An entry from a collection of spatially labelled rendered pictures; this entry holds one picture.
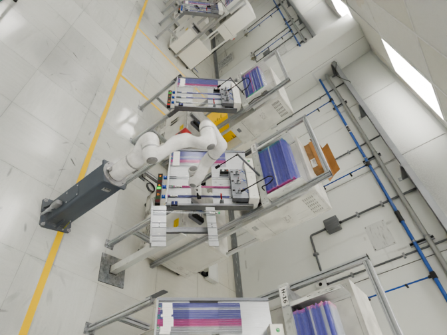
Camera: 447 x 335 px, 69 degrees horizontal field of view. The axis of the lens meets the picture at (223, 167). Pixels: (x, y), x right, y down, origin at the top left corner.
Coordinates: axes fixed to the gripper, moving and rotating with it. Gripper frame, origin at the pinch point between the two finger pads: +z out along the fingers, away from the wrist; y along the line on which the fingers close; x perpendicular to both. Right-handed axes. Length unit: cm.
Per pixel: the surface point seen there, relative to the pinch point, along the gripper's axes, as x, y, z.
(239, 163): -37, 42, 7
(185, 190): 11.4, 7.1, -1.0
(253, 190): -44.8, 0.6, 0.5
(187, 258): 21, -10, 75
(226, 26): -51, 460, 31
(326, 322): -70, -112, -13
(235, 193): -29.8, -0.7, -0.1
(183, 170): 13.2, 31.4, -1.3
